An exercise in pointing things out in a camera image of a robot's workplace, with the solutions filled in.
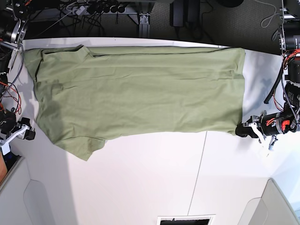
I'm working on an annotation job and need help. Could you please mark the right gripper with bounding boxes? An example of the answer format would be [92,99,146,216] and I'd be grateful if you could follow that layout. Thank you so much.
[0,111,36,144]

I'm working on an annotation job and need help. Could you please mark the metal table leg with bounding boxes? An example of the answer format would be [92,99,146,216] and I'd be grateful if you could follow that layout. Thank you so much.
[138,14,150,38]

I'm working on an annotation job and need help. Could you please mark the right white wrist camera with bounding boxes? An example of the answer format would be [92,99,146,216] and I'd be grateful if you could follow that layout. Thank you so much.
[0,143,10,155]

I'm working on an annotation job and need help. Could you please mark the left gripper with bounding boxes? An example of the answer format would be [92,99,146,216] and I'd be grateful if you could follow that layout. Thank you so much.
[235,111,300,150]

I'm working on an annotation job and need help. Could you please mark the white floor cable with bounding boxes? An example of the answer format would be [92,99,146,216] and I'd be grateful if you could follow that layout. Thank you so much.
[257,0,284,29]

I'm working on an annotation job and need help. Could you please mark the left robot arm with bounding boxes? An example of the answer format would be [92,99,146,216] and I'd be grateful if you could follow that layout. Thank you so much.
[235,0,300,151]

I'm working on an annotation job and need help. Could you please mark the green t-shirt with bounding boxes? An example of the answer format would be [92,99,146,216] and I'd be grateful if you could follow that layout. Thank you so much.
[25,45,246,160]

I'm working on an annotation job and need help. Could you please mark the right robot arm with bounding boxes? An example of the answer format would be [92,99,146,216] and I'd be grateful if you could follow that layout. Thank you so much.
[0,0,35,148]

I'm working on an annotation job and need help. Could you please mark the black multi-socket power strip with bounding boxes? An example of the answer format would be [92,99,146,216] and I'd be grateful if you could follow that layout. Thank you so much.
[65,2,128,16]

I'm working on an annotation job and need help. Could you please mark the black power brick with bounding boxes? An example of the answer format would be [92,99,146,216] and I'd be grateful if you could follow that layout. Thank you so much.
[170,0,201,28]

